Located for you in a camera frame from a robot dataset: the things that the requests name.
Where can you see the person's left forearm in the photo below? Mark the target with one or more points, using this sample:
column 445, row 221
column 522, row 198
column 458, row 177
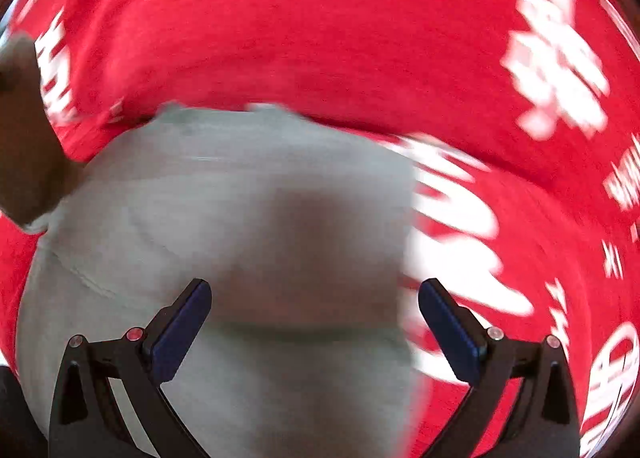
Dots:
column 25, row 137

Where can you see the grey small garment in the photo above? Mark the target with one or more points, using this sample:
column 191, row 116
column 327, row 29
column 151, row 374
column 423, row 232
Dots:
column 225, row 177

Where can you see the red blanket with white print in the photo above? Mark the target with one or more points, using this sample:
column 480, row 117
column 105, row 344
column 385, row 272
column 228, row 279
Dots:
column 300, row 12

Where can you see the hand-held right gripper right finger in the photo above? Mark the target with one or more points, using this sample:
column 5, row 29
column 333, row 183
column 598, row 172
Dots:
column 447, row 333

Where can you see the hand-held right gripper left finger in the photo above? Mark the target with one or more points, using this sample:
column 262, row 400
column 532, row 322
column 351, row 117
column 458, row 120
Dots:
column 182, row 330

